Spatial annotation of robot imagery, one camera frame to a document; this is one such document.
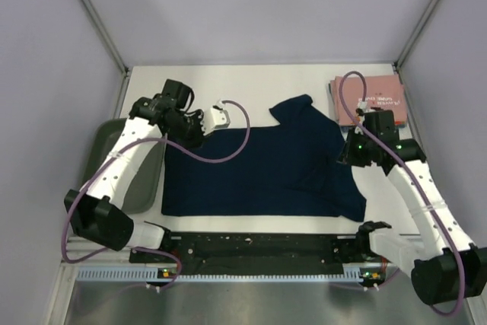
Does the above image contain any navy blue t-shirt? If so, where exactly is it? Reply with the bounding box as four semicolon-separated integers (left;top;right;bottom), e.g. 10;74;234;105
161;94;366;222

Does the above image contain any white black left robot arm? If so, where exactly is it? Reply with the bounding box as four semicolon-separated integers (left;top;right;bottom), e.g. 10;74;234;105
64;79;205;262

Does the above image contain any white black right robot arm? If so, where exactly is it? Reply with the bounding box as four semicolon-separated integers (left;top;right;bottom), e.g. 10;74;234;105
339;108;486;306

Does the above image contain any dark green plastic bin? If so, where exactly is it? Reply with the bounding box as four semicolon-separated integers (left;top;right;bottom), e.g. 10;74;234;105
81;119;164;215

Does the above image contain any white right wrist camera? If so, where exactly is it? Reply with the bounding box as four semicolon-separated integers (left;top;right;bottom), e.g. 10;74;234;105
355;99;375;119

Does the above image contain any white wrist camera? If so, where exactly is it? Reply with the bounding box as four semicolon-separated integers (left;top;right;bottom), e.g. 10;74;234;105
201;100;231;135
355;99;375;119

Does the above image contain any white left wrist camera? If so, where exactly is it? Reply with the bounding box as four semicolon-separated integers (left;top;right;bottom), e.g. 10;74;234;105
201;100;231;135

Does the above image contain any light blue slotted cable duct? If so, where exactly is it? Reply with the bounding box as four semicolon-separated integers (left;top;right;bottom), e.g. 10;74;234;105
76;266;379;283

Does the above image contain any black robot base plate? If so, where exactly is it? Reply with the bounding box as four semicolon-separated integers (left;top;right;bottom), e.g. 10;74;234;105
128;230;381;275

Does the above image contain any aluminium front frame rail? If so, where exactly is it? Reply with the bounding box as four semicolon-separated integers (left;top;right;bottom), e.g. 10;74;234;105
61;236;132;266

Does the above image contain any left aluminium frame post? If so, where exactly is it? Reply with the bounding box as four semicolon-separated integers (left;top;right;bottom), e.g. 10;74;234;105
79;0;129;78

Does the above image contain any aluminium frame post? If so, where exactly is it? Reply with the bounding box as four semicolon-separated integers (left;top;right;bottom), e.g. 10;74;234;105
79;0;129;78
393;0;443;72

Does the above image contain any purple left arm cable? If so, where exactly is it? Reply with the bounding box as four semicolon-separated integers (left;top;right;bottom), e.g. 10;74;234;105
60;99;251;291

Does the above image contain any right aluminium frame post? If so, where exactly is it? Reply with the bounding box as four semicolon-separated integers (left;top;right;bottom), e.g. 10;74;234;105
393;0;443;72

